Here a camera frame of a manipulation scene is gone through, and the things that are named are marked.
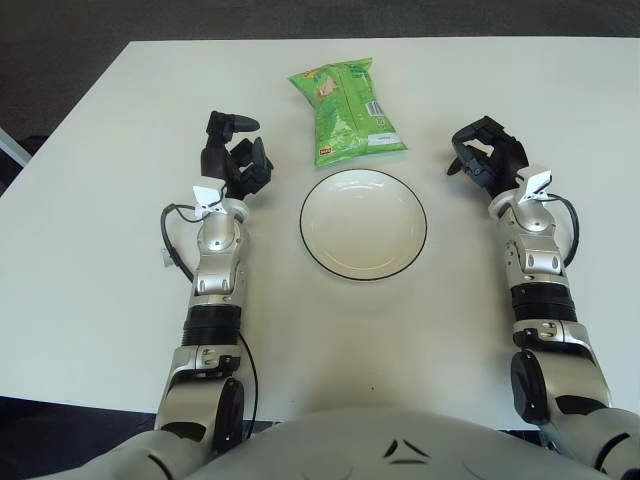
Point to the green snack bag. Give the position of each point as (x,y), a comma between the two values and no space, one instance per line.
(345,115)

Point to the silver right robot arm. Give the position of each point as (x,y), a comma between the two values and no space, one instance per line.
(535,260)

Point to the white right wrist connector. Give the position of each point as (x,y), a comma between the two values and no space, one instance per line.
(536,181)

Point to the grey robot torso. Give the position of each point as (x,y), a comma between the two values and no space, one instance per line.
(320,450)

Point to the white plate with black rim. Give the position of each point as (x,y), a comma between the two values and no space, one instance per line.
(362,225)

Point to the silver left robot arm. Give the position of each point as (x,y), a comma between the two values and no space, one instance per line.
(215,240)

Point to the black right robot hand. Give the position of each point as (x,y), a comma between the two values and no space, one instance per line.
(500,160)

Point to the grey furniture edge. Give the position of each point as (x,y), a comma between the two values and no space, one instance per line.
(12,147)

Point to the white left wrist connector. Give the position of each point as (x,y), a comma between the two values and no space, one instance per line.
(206,192)

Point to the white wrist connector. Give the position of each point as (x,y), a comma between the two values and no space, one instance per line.
(206,192)
(536,181)

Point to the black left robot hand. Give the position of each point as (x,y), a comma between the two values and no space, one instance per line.
(215,160)

